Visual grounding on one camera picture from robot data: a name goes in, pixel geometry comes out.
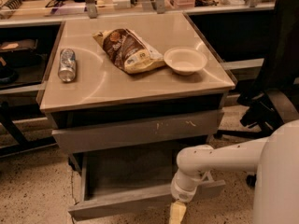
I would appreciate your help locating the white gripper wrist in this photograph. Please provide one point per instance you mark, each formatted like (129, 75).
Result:
(182, 192)

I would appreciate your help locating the grey drawer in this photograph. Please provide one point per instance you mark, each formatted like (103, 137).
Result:
(126, 180)
(138, 131)

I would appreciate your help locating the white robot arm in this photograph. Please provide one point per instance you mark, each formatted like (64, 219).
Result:
(199, 161)

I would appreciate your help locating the grey drawer cabinet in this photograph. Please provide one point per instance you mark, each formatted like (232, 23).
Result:
(102, 93)

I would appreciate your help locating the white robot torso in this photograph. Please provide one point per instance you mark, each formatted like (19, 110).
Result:
(276, 197)

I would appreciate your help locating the black office chair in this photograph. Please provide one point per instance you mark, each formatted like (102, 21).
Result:
(266, 96)

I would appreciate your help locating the white paper bowl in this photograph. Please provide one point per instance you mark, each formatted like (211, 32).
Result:
(185, 61)

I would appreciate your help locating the brown chip bag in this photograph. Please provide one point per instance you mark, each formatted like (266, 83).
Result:
(128, 51)

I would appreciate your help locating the silver soda can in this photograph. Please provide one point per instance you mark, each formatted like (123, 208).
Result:
(67, 65)

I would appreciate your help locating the black coiled tool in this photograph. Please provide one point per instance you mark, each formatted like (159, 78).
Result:
(8, 8)

